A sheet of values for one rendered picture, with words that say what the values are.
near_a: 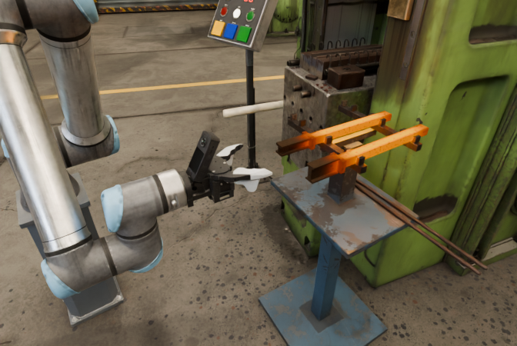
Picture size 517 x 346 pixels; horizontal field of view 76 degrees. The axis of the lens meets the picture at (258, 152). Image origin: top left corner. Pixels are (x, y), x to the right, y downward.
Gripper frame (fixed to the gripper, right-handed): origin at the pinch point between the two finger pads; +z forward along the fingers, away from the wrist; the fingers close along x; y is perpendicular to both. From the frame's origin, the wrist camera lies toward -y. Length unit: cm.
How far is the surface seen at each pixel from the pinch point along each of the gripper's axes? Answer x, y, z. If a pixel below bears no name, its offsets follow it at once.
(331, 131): 0.9, -0.9, 23.4
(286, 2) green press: -451, 37, 319
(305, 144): 0.6, 0.9, 14.6
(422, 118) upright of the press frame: 2, 4, 63
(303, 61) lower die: -56, -1, 56
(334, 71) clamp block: -32, -4, 53
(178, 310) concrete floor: -34, 94, -21
